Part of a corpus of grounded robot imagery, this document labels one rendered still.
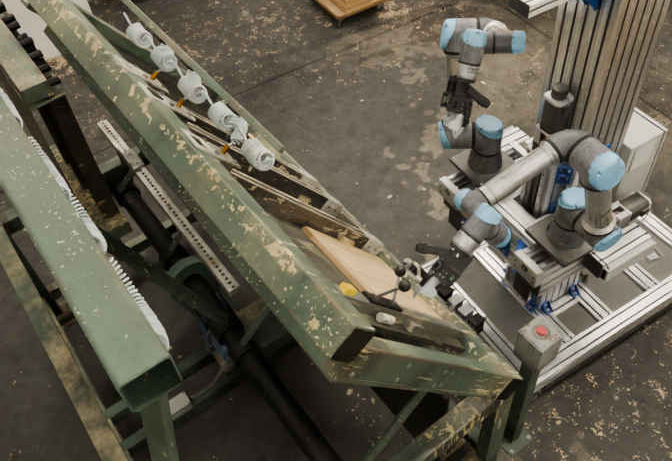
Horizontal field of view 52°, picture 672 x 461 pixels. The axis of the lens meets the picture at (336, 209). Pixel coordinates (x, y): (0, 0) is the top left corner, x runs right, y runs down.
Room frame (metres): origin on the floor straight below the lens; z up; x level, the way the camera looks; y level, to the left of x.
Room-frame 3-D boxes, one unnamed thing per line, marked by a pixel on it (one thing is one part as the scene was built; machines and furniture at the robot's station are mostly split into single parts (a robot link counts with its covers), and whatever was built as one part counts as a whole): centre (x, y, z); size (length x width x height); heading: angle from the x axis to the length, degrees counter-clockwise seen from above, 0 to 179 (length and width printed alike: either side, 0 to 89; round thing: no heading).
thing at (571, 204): (1.64, -0.89, 1.20); 0.13 x 0.12 x 0.14; 23
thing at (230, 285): (2.13, 0.77, 1.00); 1.30 x 0.05 x 0.04; 32
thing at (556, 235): (1.65, -0.89, 1.09); 0.15 x 0.15 x 0.10
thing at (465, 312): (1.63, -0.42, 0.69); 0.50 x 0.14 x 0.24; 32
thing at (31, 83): (2.25, 1.14, 1.38); 0.70 x 0.15 x 0.85; 32
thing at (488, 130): (2.09, -0.66, 1.20); 0.13 x 0.12 x 0.14; 82
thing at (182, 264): (1.92, 0.71, 0.56); 0.23 x 0.06 x 0.44; 122
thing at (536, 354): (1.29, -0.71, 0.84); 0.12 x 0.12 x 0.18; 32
